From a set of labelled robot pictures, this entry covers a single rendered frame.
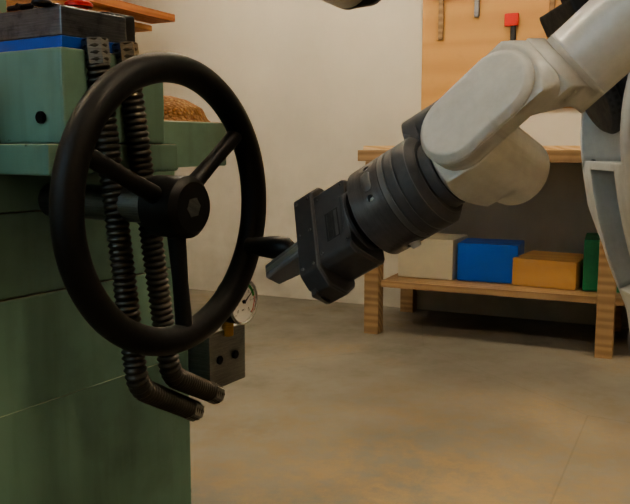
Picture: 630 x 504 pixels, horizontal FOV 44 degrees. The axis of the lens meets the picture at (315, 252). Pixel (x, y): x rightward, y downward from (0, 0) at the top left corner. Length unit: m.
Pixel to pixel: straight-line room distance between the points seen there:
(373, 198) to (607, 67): 0.22
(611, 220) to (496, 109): 0.43
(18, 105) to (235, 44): 3.85
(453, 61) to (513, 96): 3.48
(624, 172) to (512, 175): 0.25
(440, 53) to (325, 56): 0.65
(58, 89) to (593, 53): 0.47
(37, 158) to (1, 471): 0.33
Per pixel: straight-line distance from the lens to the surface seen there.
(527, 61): 0.65
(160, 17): 4.50
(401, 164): 0.69
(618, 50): 0.67
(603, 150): 1.06
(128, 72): 0.71
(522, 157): 0.69
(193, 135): 1.06
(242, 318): 1.06
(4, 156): 0.82
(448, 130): 0.66
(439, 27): 4.14
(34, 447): 0.93
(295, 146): 4.43
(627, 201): 0.93
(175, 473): 1.11
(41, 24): 0.83
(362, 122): 4.27
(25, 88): 0.82
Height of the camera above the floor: 0.87
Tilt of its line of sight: 8 degrees down
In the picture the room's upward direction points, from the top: straight up
